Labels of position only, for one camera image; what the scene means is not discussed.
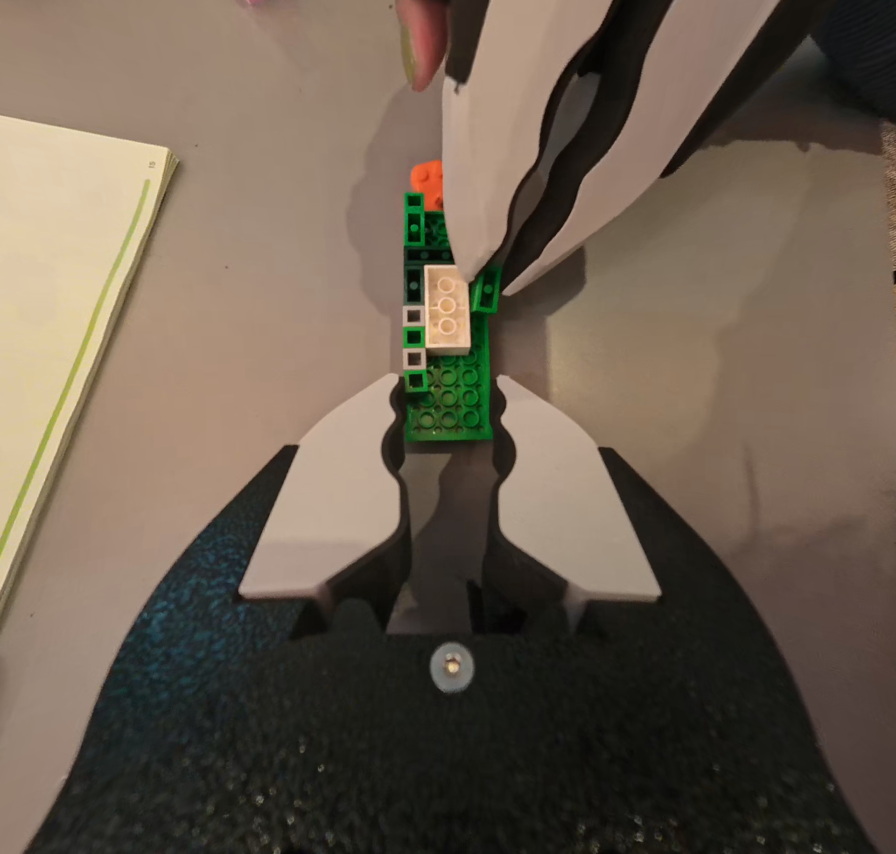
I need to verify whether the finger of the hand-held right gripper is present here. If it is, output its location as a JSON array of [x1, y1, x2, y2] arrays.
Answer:
[[503, 0, 791, 297], [443, 0, 652, 282]]

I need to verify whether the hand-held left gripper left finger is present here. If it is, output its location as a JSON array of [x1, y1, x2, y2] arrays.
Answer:
[[238, 372, 414, 634]]

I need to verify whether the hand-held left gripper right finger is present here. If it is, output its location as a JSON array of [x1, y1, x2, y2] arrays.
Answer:
[[479, 374, 663, 632]]

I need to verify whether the green brick assembly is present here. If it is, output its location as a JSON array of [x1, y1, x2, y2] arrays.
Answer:
[[402, 192, 494, 443]]

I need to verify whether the green hollow brick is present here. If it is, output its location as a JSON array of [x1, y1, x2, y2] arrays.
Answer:
[[470, 265, 504, 314]]

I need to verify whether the grey desk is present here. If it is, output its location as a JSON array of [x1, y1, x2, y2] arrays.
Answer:
[[0, 0, 896, 854]]

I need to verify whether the person's right hand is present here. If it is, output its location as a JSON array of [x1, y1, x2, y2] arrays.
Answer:
[[384, 0, 463, 92]]

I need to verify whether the dark blue cloth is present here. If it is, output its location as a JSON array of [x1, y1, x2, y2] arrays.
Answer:
[[805, 0, 896, 121]]

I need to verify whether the orange brick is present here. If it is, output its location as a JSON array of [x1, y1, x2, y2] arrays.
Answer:
[[411, 160, 447, 211]]

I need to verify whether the pale green instruction booklet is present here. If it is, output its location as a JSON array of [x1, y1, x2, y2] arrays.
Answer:
[[0, 115, 180, 617]]

